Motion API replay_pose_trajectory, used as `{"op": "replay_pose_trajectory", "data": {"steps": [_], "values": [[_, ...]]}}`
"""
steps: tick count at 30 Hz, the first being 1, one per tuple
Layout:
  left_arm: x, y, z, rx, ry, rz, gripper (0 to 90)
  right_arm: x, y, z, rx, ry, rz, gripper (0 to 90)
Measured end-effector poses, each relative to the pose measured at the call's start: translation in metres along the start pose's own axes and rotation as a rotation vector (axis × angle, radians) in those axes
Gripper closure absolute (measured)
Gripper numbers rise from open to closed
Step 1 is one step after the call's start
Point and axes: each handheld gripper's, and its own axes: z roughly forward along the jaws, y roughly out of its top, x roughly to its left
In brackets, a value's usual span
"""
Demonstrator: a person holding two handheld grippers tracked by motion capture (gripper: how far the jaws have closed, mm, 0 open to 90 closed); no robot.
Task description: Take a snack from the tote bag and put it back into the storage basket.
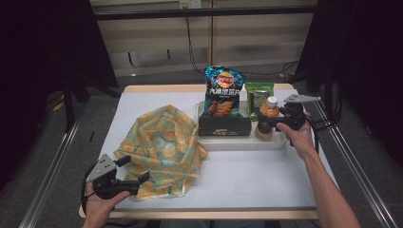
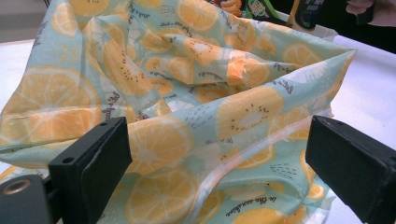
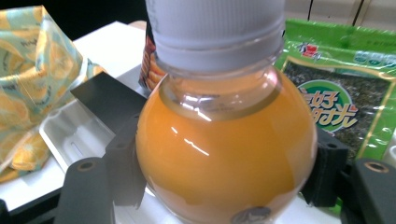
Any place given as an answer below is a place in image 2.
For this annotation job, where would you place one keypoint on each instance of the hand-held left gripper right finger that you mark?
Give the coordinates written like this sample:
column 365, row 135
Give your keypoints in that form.
column 358, row 168

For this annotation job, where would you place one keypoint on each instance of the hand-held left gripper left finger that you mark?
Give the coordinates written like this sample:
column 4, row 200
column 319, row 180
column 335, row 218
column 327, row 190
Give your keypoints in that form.
column 93, row 168

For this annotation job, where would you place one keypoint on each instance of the white plastic tray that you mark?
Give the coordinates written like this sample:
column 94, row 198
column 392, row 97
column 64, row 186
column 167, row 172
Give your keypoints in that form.
column 323, row 32

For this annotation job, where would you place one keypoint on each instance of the green snack packet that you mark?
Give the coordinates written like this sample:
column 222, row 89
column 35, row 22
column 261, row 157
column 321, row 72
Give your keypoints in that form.
column 257, row 8

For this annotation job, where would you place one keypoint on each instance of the fruit-print cloth shopping bag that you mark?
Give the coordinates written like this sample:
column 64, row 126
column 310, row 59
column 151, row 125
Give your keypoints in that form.
column 186, row 93

